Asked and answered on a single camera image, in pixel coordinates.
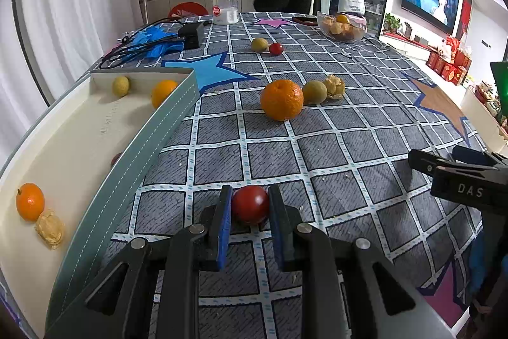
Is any black power adapter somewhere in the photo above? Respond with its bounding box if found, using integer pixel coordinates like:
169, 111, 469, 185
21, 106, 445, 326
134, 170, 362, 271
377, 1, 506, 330
177, 23, 204, 50

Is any glass bowl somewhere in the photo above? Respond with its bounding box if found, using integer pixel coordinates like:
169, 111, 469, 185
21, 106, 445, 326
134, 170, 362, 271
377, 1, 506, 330
316, 11, 368, 43

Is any green object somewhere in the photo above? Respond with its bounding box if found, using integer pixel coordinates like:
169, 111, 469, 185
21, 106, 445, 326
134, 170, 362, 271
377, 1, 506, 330
490, 61, 508, 125

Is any stack of red gift boxes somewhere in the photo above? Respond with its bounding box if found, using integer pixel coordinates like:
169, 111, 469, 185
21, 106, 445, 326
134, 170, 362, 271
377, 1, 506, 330
425, 35, 473, 86

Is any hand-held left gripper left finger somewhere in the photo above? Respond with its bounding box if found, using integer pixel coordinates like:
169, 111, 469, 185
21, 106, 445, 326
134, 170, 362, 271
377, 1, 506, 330
43, 185, 234, 339

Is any white low cabinet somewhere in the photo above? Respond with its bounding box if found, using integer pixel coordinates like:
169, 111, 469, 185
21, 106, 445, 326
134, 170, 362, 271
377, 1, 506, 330
460, 85, 508, 157

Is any white curtain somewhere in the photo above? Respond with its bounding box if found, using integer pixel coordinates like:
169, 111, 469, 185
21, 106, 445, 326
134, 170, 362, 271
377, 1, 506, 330
0, 0, 145, 169

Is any orange mandarin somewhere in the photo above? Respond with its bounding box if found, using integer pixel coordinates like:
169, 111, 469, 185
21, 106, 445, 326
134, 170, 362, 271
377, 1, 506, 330
260, 79, 304, 121

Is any white tray with grey rim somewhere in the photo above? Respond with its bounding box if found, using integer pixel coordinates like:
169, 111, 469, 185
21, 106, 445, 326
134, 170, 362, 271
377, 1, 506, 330
0, 68, 200, 339

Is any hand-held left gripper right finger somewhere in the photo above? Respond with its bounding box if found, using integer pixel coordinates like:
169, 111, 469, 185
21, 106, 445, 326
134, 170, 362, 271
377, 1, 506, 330
268, 185, 457, 339

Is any black cable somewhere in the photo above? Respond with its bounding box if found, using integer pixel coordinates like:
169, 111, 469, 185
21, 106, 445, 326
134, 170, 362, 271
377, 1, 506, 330
99, 18, 211, 70

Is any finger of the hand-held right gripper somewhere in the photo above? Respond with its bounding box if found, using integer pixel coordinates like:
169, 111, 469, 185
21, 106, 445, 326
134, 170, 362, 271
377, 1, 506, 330
452, 145, 498, 167
407, 148, 455, 183

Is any red stool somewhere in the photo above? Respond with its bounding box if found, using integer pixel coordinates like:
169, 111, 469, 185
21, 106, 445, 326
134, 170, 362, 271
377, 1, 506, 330
167, 2, 209, 19

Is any small potted plant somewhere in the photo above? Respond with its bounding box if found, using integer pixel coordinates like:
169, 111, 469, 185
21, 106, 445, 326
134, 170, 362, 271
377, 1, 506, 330
383, 13, 402, 33

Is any blue plastic bag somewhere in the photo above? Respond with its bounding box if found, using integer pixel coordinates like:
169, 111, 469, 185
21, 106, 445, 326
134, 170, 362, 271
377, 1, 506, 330
127, 25, 185, 59

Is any person's right hand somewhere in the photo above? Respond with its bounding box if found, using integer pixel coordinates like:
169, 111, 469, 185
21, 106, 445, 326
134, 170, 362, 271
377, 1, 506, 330
469, 240, 489, 284

